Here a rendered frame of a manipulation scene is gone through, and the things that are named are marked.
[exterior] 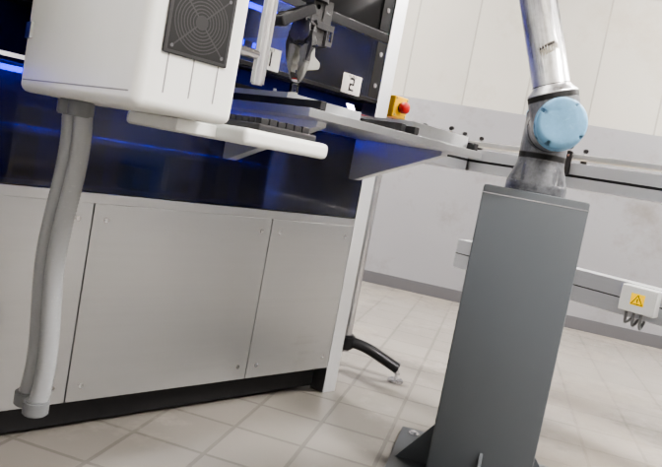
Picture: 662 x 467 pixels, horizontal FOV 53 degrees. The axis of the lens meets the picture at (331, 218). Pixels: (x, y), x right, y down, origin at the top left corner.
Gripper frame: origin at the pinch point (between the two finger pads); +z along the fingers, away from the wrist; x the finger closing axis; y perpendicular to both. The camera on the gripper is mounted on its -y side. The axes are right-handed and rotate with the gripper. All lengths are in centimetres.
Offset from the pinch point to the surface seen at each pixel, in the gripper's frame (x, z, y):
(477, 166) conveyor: 27, 10, 130
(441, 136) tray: -17.0, 6.8, 41.5
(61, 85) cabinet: -7, 15, -59
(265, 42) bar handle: -34, 1, -37
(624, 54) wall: 54, -81, 310
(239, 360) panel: 20, 81, 16
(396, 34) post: 21, -25, 58
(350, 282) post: 21, 58, 58
